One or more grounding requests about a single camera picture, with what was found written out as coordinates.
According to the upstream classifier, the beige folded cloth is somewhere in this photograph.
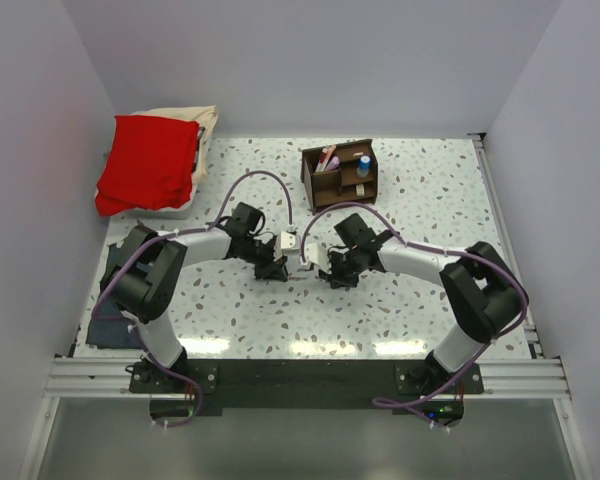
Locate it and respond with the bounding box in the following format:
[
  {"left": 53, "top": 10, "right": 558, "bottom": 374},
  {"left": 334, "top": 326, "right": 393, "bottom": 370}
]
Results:
[{"left": 133, "top": 105, "right": 219, "bottom": 184}]

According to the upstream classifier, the brown wooden desk organizer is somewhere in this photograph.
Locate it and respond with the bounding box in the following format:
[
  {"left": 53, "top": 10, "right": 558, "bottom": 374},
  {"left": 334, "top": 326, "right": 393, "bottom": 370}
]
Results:
[{"left": 300, "top": 139, "right": 379, "bottom": 214}]

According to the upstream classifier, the dark blue denim cloth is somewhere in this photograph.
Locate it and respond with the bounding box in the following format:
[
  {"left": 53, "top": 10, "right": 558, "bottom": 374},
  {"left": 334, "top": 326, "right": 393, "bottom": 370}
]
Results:
[{"left": 85, "top": 242, "right": 146, "bottom": 350}]

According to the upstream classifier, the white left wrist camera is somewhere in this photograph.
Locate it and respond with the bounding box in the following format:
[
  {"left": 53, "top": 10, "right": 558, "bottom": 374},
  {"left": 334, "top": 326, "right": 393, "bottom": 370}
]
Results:
[{"left": 276, "top": 231, "right": 300, "bottom": 256}]

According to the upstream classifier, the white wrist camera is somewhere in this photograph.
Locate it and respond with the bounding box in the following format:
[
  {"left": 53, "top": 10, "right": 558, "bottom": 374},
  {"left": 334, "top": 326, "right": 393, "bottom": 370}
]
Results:
[
  {"left": 276, "top": 231, "right": 300, "bottom": 256},
  {"left": 301, "top": 243, "right": 331, "bottom": 273}
]

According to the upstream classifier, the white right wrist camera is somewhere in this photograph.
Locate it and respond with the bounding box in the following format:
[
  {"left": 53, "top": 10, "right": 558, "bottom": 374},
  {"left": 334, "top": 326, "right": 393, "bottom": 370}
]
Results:
[{"left": 301, "top": 243, "right": 331, "bottom": 273}]

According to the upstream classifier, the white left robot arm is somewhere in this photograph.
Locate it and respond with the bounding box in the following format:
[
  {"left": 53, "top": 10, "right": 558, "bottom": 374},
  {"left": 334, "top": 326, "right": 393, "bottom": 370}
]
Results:
[{"left": 92, "top": 202, "right": 289, "bottom": 392}]

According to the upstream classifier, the red white marker pen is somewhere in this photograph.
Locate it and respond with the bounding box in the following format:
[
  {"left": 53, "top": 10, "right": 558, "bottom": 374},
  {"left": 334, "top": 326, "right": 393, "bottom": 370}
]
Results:
[{"left": 314, "top": 146, "right": 331, "bottom": 173}]

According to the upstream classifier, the blue grey stamp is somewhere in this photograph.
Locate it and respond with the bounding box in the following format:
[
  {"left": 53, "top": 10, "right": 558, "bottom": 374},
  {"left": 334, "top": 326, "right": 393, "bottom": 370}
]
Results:
[{"left": 357, "top": 155, "right": 372, "bottom": 178}]

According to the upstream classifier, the aluminium rail frame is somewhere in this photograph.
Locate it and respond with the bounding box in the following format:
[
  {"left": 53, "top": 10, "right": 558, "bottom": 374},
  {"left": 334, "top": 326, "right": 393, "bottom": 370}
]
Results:
[{"left": 22, "top": 138, "right": 592, "bottom": 479}]

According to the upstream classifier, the red folded cloth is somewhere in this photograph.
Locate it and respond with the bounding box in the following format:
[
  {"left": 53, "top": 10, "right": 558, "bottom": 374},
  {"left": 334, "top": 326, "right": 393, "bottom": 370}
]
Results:
[{"left": 94, "top": 115, "right": 200, "bottom": 217}]

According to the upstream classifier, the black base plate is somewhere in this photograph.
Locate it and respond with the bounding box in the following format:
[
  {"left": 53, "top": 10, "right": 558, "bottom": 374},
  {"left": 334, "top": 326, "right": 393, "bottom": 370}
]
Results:
[{"left": 128, "top": 357, "right": 483, "bottom": 426}]

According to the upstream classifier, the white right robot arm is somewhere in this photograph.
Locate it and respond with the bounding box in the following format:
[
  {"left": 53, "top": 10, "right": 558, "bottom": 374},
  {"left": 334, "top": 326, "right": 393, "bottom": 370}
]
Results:
[{"left": 310, "top": 214, "right": 529, "bottom": 393}]

